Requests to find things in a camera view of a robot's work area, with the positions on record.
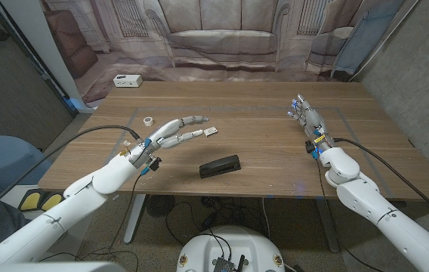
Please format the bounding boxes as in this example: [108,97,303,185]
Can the tangled black floor cables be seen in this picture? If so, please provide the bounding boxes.
[164,195,265,247]

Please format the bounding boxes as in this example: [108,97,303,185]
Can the thin black right camera cable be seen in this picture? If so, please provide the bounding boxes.
[314,157,385,272]

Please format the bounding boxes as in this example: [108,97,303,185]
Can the thin black camera cable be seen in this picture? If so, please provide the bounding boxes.
[314,157,385,272]
[106,172,144,252]

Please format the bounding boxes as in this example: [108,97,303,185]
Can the black torso electronics module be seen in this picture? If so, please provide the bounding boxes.
[211,254,246,272]

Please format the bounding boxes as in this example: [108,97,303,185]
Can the blue chair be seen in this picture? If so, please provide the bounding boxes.
[0,134,54,192]

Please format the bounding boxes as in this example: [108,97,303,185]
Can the black floor cable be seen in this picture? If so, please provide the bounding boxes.
[38,247,140,272]

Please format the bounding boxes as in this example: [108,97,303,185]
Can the grey table leg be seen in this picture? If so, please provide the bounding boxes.
[313,197,341,254]

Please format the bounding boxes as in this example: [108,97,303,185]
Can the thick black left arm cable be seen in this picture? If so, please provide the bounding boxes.
[0,124,142,223]

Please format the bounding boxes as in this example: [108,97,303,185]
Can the white table leg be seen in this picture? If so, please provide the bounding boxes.
[122,193,148,245]

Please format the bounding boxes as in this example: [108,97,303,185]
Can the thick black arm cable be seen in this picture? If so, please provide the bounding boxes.
[0,124,142,223]
[333,137,429,227]

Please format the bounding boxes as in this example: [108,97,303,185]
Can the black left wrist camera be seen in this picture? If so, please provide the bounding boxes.
[147,156,163,173]

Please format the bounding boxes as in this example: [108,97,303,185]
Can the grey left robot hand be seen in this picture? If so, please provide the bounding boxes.
[144,115,211,153]

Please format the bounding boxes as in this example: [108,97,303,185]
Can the thin black left camera cable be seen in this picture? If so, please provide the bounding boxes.
[106,172,144,252]

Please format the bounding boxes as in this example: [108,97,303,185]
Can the round black floor fan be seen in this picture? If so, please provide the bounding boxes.
[146,194,176,218]

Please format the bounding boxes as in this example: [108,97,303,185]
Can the yellow foot pedal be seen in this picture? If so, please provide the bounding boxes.
[18,189,45,212]
[40,192,65,212]

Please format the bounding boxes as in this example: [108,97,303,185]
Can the white floor board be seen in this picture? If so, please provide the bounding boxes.
[1,184,100,262]

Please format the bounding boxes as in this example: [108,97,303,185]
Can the printed sofa room backdrop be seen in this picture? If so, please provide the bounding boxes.
[40,0,419,106]

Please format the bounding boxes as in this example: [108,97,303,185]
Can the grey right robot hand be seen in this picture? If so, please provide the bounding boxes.
[287,93,332,151]

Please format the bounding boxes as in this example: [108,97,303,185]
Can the black rectangular box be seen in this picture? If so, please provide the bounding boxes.
[199,153,242,180]

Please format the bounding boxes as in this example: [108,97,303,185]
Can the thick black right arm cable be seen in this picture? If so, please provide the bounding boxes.
[333,137,429,227]

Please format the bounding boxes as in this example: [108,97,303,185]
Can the white power box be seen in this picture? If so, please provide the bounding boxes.
[113,73,144,89]

